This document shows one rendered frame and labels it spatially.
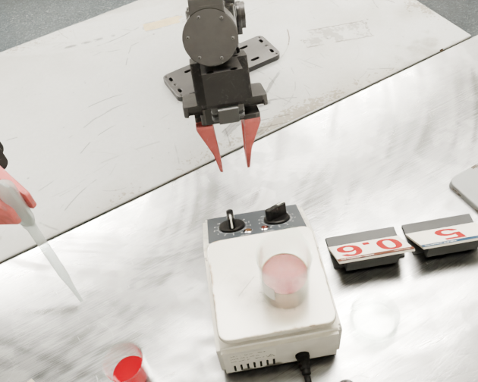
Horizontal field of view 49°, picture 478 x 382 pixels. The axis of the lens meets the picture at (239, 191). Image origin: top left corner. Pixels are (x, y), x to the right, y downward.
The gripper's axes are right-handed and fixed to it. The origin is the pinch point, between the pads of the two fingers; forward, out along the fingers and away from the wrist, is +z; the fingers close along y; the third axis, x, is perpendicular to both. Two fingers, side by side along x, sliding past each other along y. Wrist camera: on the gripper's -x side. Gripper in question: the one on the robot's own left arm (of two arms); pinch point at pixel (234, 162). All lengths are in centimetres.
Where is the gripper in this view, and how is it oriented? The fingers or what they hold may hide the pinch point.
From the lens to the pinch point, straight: 69.4
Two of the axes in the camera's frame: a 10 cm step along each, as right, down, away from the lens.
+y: 9.9, -1.7, 0.2
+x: -0.9, -4.0, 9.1
